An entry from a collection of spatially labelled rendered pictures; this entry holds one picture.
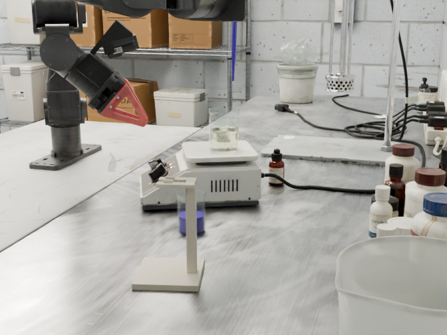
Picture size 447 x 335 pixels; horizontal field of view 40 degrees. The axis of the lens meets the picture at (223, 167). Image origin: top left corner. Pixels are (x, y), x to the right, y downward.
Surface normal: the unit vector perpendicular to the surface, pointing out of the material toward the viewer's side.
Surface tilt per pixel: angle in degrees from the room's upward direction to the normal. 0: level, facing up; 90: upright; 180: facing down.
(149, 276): 0
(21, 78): 92
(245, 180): 90
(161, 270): 0
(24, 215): 0
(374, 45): 90
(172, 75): 90
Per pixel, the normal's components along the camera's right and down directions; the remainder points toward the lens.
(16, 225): 0.00, -0.97
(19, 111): -0.24, 0.30
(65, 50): 0.24, 0.13
